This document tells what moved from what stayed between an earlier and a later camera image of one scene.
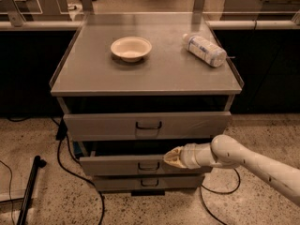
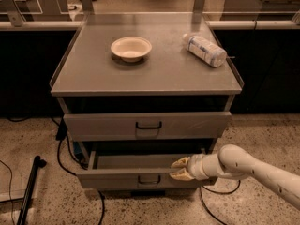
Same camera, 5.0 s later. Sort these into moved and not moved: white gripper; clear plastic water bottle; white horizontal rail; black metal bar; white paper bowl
Moved: white gripper
Not moved: black metal bar; clear plastic water bottle; white horizontal rail; white paper bowl
